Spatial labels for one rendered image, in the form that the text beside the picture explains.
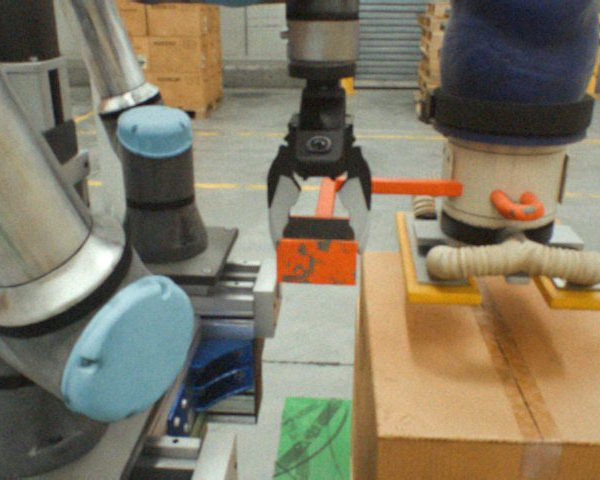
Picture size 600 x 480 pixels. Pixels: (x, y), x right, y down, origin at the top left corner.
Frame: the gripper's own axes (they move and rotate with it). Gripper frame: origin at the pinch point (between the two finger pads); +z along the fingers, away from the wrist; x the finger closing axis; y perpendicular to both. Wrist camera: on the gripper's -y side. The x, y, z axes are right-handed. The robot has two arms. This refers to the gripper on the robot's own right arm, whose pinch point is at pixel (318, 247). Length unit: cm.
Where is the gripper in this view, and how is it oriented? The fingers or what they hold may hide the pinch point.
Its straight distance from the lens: 72.7
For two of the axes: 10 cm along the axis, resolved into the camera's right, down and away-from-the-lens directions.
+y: 0.9, -3.7, 9.3
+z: 0.0, 9.3, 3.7
